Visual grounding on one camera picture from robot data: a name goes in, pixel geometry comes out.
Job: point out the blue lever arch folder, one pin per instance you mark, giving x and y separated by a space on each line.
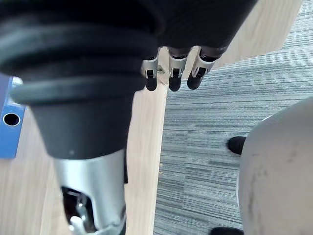
11 132

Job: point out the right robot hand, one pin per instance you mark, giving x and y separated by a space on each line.
80 73

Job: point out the dark robot foot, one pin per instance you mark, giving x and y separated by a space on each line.
236 145
226 231

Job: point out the silver robot leg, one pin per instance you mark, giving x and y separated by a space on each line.
278 171

